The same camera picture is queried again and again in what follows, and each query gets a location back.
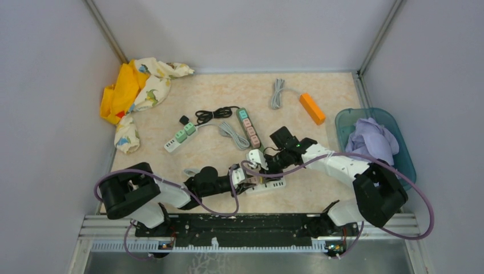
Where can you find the black plug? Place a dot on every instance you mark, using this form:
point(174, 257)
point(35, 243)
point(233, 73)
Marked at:
point(184, 120)

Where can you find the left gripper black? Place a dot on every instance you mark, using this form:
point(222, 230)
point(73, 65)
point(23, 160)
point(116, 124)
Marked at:
point(241, 188)

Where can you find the grey coiled cable small strip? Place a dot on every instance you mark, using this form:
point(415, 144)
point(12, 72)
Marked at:
point(225, 130)

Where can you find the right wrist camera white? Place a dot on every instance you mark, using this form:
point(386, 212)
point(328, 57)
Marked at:
point(256, 159)

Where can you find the purple cloth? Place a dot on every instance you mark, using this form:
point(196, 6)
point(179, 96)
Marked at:
point(372, 139)

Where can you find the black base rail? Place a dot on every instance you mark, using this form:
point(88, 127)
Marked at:
point(246, 230)

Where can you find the white usb power strip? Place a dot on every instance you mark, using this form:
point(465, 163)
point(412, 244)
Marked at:
point(266, 187)

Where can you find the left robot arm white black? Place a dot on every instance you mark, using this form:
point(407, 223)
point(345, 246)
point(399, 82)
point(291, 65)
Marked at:
point(137, 193)

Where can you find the small white green-plug strip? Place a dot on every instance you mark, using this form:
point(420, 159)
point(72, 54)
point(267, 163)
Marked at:
point(181, 138)

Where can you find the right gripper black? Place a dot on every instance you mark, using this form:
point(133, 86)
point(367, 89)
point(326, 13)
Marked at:
point(270, 170)

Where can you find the teal plastic bin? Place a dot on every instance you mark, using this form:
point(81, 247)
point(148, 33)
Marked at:
point(346, 119)

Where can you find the yellow dinosaur cloth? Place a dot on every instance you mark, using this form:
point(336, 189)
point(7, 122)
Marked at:
point(141, 84)

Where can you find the green long power strip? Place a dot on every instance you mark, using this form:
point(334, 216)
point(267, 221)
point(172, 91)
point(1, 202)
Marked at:
point(249, 129)

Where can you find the orange power strip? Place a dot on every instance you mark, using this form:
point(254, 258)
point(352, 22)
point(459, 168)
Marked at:
point(312, 108)

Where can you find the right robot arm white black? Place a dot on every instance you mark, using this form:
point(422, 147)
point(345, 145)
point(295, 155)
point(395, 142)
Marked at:
point(378, 193)

